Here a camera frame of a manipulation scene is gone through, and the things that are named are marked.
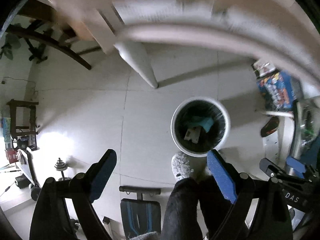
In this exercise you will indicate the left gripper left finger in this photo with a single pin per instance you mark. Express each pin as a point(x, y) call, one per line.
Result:
point(51, 219)

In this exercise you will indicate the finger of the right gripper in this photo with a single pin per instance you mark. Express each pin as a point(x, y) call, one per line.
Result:
point(296, 168)

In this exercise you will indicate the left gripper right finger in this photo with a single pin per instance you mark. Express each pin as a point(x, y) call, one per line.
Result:
point(271, 219)

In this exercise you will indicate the white paper trash in bin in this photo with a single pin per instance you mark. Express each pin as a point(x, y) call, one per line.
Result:
point(193, 134)

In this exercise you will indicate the teal trash in bin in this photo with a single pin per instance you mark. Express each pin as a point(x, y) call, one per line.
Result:
point(205, 122)

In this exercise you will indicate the white round trash bin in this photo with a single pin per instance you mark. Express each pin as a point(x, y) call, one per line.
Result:
point(204, 107)

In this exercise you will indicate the black red slipper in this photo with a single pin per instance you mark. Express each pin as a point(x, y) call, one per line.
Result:
point(270, 127)

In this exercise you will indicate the chrome dumbbell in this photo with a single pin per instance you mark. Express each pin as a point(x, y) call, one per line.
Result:
point(61, 166)

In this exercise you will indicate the grey fuzzy left slipper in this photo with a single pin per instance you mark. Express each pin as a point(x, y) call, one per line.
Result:
point(181, 167)

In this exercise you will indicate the dark trouser leg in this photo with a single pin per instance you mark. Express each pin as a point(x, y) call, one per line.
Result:
point(180, 219)

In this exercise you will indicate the blue snack carton box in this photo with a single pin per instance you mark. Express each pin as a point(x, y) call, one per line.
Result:
point(277, 92)

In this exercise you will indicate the blue black weight bench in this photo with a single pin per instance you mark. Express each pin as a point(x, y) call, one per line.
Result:
point(140, 216)

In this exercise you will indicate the dark wooden stool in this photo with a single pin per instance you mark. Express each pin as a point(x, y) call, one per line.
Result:
point(22, 118)

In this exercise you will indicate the dark wooden chair frame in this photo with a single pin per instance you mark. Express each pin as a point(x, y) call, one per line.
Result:
point(33, 35)

